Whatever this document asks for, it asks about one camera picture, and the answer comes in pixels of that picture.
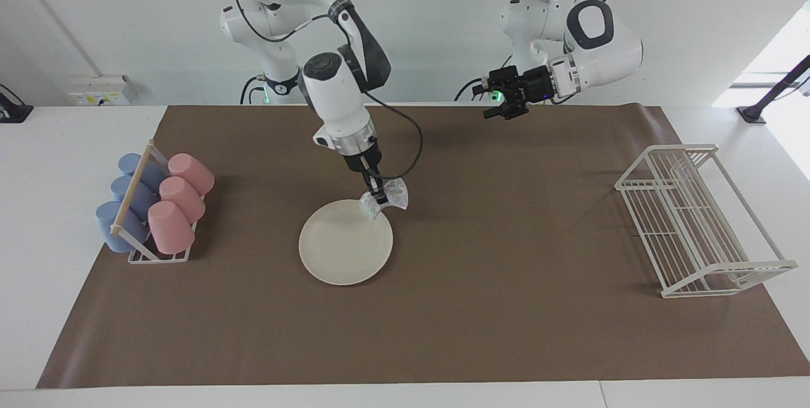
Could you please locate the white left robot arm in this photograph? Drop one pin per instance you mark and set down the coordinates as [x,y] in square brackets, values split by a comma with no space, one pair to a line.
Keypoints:
[601,41]

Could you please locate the brown table mat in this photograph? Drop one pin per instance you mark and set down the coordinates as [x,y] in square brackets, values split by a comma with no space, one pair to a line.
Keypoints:
[443,332]

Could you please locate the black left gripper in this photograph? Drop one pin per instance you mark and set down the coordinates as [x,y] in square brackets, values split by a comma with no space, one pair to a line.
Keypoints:
[528,85]

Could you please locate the black low stand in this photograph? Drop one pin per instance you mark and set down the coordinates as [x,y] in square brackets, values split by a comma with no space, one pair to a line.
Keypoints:
[12,111]

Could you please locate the cream round plate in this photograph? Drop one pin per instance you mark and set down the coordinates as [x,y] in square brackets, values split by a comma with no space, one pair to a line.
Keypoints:
[342,250]

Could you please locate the pink plastic cup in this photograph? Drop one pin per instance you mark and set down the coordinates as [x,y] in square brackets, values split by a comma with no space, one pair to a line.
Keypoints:
[169,228]
[192,173]
[183,199]

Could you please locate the white wall socket box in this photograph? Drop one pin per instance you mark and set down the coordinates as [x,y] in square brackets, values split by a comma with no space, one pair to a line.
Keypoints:
[98,90]

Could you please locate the clear plastic cloth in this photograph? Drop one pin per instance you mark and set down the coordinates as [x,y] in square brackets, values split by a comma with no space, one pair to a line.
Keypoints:
[395,196]

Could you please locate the blue plastic cup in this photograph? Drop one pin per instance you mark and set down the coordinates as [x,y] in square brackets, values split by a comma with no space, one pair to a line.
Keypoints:
[152,173]
[140,196]
[114,231]

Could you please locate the white cup holder rack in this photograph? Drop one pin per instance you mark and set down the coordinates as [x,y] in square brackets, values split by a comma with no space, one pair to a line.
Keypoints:
[130,196]

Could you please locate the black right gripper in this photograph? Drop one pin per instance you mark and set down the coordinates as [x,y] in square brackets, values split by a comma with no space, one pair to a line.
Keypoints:
[362,158]

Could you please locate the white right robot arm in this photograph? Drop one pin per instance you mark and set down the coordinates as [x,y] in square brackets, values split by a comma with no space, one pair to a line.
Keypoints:
[335,92]

